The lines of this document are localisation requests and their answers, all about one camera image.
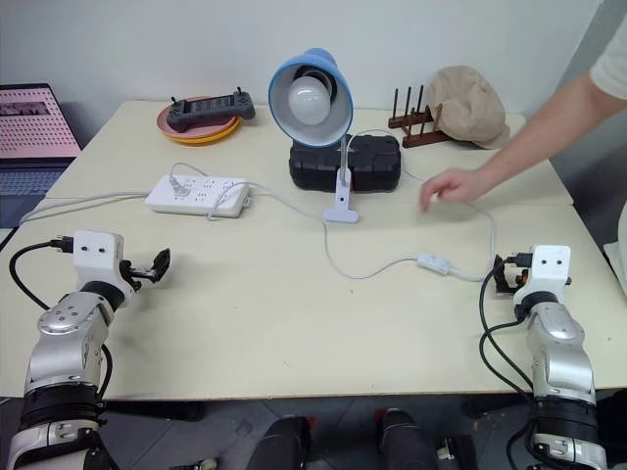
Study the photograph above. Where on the black plastic case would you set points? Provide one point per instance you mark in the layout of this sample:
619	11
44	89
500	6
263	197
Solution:
372	164

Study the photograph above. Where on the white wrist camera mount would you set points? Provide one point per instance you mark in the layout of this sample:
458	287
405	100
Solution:
548	269
95	257

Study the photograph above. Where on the yellow plate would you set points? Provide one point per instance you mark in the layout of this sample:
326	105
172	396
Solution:
206	139

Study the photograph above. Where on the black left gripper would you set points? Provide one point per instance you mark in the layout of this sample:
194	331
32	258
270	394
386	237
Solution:
141	274

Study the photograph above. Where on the grey handheld controller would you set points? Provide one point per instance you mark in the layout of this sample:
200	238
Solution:
210	110

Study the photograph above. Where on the white light bulb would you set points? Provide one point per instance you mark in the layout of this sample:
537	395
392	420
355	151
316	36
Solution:
309	100

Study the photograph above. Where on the laptop with pink screen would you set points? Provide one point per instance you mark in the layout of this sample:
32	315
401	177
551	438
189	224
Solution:
29	132

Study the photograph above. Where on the brown wooden peg rack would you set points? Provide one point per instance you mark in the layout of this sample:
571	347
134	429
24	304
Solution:
416	129

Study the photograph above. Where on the blue clip desk lamp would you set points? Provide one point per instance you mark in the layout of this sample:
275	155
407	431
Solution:
313	122

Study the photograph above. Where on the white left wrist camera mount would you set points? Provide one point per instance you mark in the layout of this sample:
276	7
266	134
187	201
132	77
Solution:
95	257

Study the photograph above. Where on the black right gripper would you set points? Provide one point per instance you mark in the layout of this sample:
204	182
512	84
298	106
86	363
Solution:
515	280

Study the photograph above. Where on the pink plate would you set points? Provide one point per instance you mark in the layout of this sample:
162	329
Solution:
164	125

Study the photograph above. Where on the person's bare forearm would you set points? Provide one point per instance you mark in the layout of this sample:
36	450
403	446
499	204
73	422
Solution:
544	129

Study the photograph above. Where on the grey plug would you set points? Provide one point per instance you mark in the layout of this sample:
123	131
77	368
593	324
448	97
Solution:
178	187

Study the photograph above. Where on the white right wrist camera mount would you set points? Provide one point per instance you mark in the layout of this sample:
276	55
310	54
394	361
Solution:
548	269

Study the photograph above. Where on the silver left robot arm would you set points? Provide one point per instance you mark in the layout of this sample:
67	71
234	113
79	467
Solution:
63	338

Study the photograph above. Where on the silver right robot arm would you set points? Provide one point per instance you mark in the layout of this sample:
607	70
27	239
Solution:
561	352

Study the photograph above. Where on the beige cloth cap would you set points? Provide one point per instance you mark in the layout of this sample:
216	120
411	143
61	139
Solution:
470	108

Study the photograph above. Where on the dark rounded shape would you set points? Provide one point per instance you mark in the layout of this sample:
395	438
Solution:
286	443
409	440

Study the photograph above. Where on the white power strip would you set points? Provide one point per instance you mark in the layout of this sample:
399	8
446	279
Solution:
206	198

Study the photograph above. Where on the black table frame bar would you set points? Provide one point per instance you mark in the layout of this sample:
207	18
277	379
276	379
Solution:
152	410

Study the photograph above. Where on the person's bare hand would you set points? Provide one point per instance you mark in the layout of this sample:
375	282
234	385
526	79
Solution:
453	188

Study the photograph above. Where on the pale shirt sleeve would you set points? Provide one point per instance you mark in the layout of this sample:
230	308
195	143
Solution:
612	66

